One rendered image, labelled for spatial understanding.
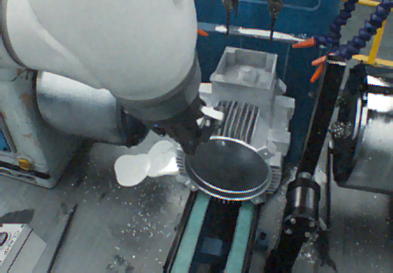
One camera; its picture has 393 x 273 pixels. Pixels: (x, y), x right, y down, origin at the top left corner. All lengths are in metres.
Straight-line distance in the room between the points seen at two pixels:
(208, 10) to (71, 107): 0.40
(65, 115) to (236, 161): 0.36
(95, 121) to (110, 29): 0.51
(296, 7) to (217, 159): 0.39
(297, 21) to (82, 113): 0.52
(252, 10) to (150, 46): 0.65
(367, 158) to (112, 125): 0.46
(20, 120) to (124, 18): 0.64
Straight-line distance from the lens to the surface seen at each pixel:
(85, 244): 0.84
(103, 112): 0.69
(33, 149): 0.88
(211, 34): 0.78
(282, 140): 0.63
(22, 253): 0.55
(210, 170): 0.73
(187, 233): 0.68
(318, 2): 0.86
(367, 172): 0.67
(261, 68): 0.72
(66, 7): 0.21
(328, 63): 0.51
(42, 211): 0.93
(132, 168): 0.95
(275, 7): 0.61
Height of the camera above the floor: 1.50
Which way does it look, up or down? 42 degrees down
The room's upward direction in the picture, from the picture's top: straight up
